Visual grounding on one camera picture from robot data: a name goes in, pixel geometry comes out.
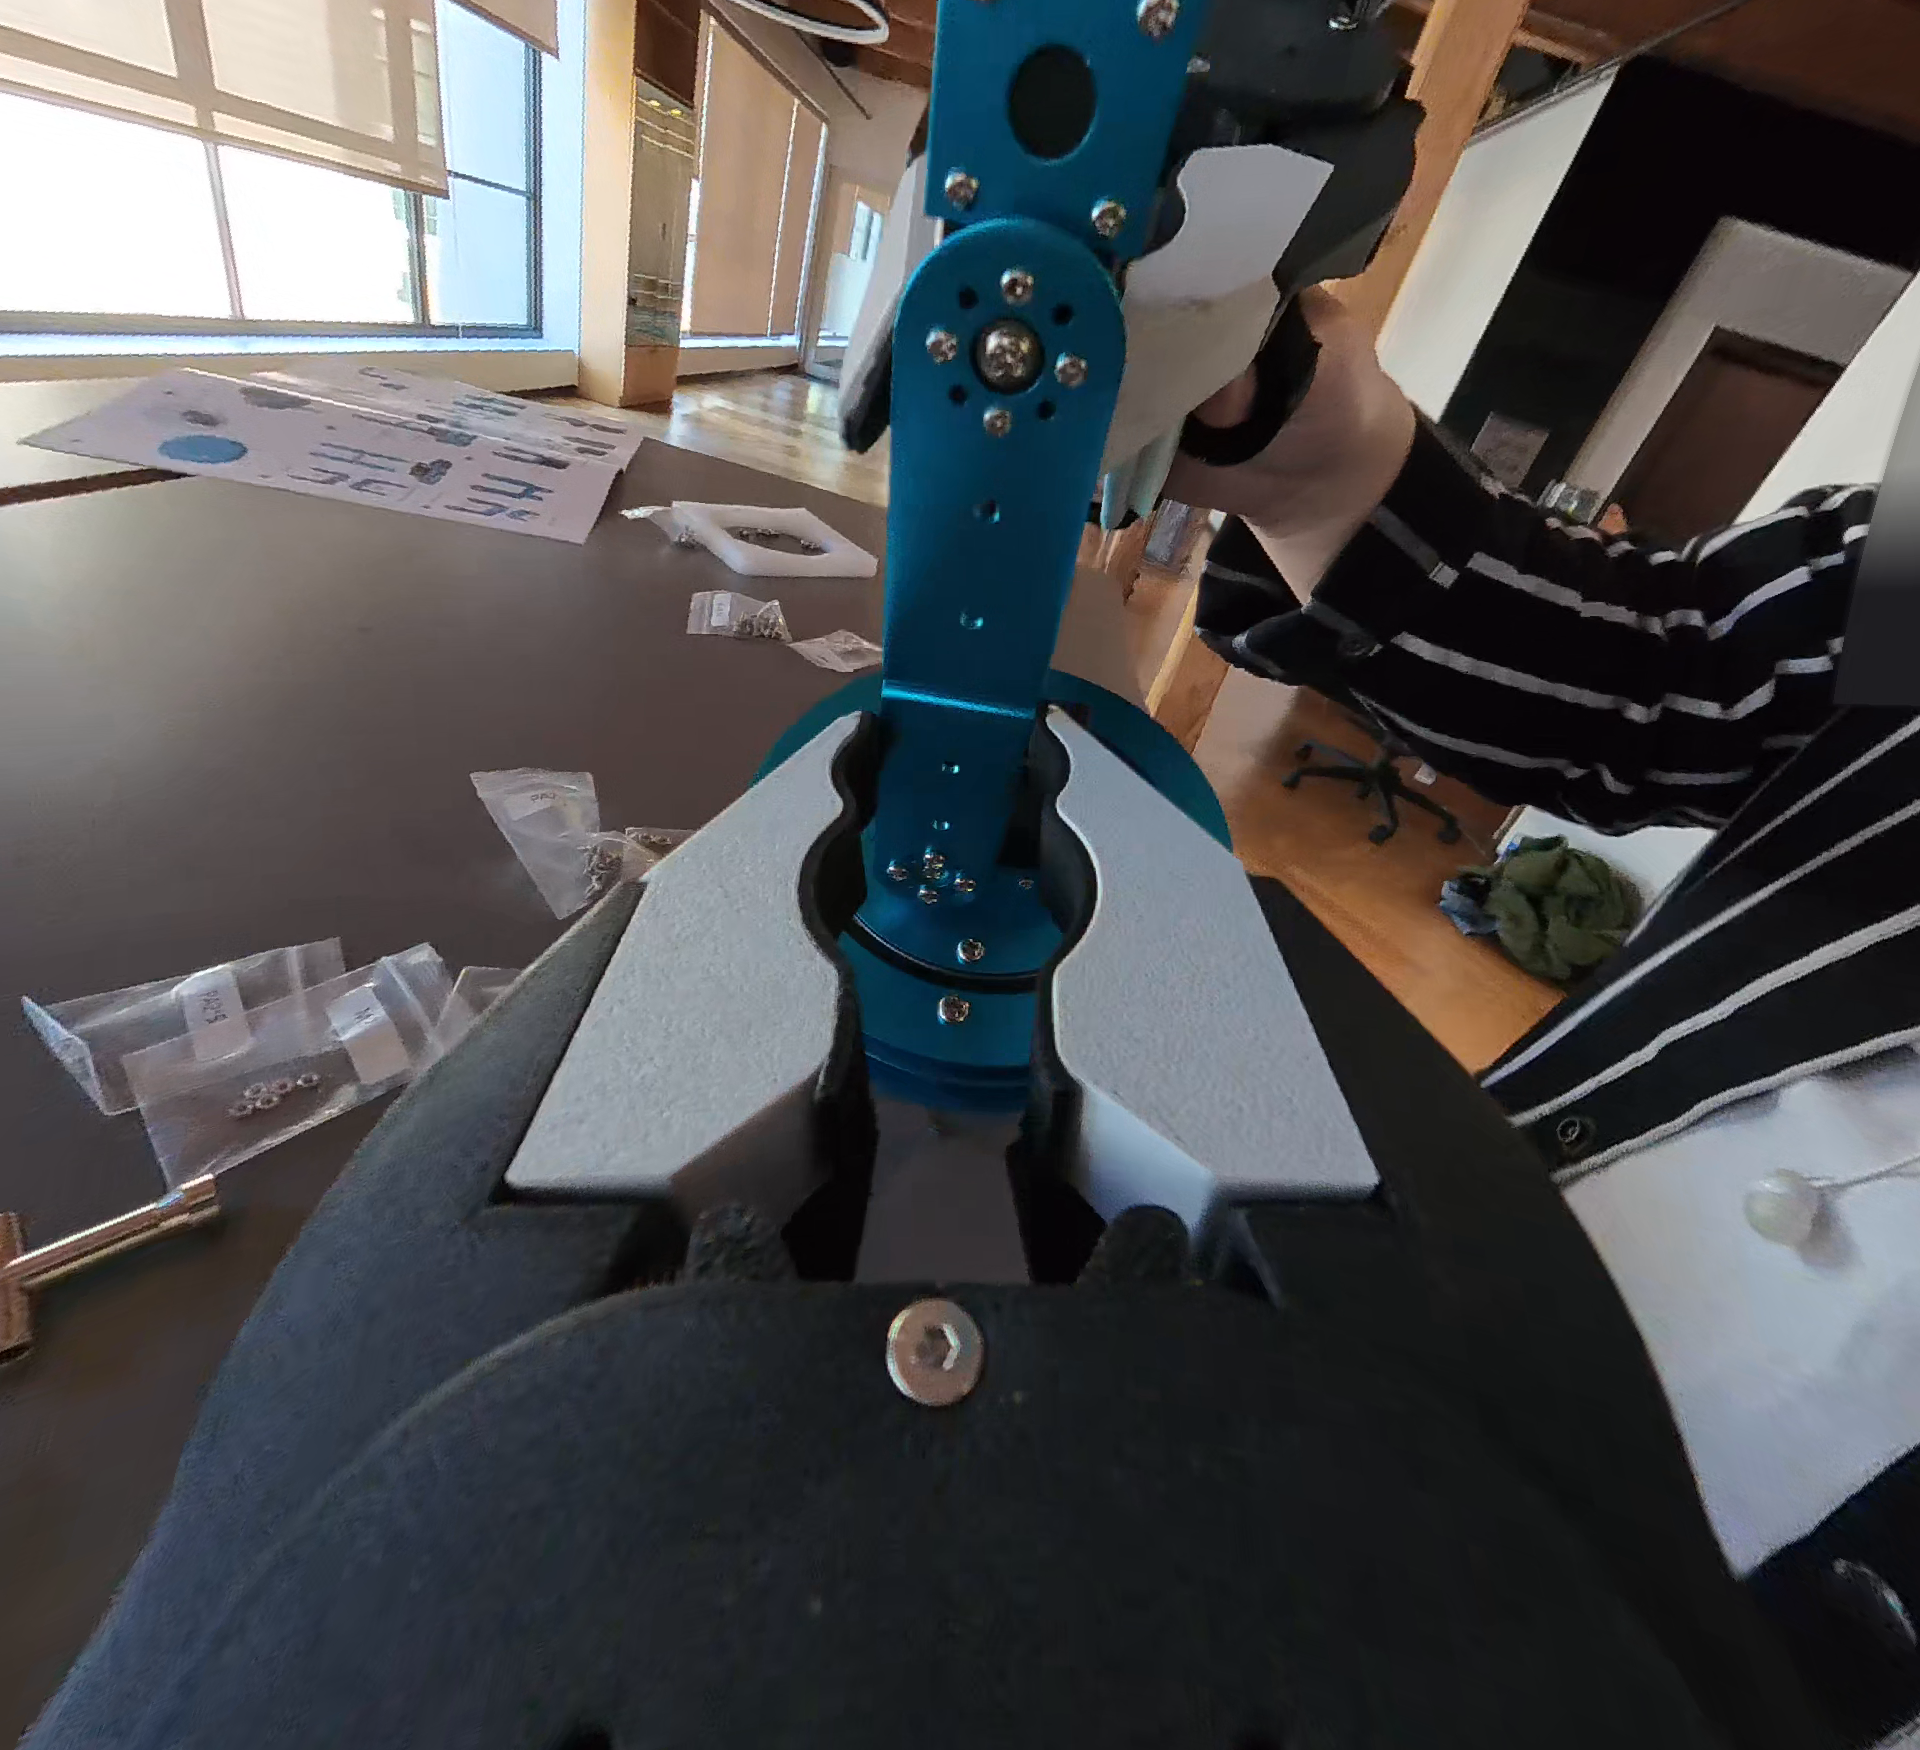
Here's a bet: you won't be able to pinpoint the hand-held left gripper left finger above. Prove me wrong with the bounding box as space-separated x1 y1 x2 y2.
505 712 888 1242

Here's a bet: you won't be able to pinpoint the white foam frame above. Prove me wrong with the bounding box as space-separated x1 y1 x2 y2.
667 497 878 576

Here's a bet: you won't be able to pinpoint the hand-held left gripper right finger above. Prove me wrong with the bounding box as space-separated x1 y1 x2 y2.
1026 707 1379 1242

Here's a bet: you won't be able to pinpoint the person's right forearm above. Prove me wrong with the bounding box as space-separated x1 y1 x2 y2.
1191 406 1884 836

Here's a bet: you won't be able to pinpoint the scattered clear plastic parts bags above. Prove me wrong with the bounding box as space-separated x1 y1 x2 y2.
22 593 888 1189

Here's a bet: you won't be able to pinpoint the dark desk with wooden edge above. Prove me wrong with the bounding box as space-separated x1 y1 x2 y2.
0 429 1202 1750

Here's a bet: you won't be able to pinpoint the dark green bag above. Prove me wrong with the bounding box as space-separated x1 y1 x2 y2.
1440 834 1648 987

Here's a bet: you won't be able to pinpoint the printed instruction sheet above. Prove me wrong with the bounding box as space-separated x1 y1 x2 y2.
17 362 647 545

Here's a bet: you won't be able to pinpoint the person's white shirt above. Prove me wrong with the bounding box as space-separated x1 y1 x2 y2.
1553 1060 1920 1578

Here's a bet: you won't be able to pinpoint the black office chair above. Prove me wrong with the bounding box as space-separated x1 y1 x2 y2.
1283 700 1465 854

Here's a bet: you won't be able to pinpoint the small metal T wrench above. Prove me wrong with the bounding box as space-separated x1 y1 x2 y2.
0 1171 227 1368

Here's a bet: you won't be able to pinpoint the large glass window wall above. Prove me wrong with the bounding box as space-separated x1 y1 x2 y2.
0 0 542 337

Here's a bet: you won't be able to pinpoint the blue metal toy robot arm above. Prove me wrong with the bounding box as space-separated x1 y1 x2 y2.
749 0 1276 1122

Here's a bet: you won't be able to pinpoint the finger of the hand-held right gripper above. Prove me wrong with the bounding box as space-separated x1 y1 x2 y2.
1107 144 1337 500
836 163 940 453

